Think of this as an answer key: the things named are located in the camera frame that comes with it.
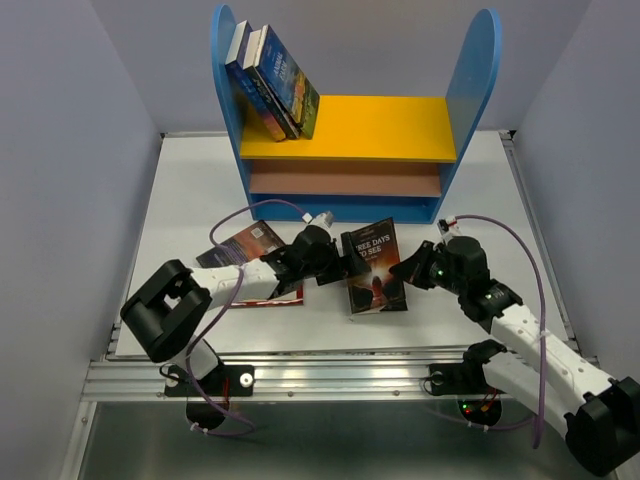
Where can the aluminium mounting rail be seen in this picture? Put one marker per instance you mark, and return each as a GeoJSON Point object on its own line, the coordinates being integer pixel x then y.
{"type": "Point", "coordinates": [286, 378]}

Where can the blue Jane Eyre book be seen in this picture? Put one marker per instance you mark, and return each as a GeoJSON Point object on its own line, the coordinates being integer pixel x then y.
{"type": "Point", "coordinates": [234, 65]}

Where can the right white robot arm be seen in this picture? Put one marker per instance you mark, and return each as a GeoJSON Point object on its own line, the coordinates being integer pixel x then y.
{"type": "Point", "coordinates": [596, 414]}

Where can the blue Animal Farm book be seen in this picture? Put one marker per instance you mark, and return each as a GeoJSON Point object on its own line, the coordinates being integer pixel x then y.
{"type": "Point", "coordinates": [287, 81]}

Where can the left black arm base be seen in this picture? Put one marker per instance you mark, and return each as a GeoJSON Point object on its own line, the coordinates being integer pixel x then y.
{"type": "Point", "coordinates": [208, 408]}

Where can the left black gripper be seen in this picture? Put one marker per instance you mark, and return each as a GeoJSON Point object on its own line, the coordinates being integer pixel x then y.
{"type": "Point", "coordinates": [354, 264]}

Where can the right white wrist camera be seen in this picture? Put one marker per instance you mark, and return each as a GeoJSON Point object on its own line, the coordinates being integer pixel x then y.
{"type": "Point", "coordinates": [448, 229]}

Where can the floral Little Women book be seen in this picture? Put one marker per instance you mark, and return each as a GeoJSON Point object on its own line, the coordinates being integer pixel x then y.
{"type": "Point", "coordinates": [292, 132]}

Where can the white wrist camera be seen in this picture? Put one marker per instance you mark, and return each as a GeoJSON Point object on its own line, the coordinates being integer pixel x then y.
{"type": "Point", "coordinates": [323, 220]}
{"type": "Point", "coordinates": [448, 229]}

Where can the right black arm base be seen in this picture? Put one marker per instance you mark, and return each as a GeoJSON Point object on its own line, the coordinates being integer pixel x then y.
{"type": "Point", "coordinates": [480, 406]}

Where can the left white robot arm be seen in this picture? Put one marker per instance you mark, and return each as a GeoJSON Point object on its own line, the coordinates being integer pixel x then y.
{"type": "Point", "coordinates": [165, 312]}

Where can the Three Days To See book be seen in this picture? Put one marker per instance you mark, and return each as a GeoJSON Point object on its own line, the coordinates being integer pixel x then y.
{"type": "Point", "coordinates": [377, 290]}

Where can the red bordered cream book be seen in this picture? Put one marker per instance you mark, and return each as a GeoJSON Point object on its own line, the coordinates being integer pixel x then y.
{"type": "Point", "coordinates": [290, 299]}

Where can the blue and yellow bookshelf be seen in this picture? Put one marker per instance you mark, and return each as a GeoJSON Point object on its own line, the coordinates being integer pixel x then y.
{"type": "Point", "coordinates": [371, 157]}

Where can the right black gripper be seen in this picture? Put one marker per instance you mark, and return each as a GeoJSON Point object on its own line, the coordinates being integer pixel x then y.
{"type": "Point", "coordinates": [412, 268]}

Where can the dark sunset paperback book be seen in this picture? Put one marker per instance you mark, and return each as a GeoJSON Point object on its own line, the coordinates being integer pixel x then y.
{"type": "Point", "coordinates": [250, 243]}

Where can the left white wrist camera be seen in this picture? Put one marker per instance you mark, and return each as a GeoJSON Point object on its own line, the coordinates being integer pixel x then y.
{"type": "Point", "coordinates": [323, 220]}

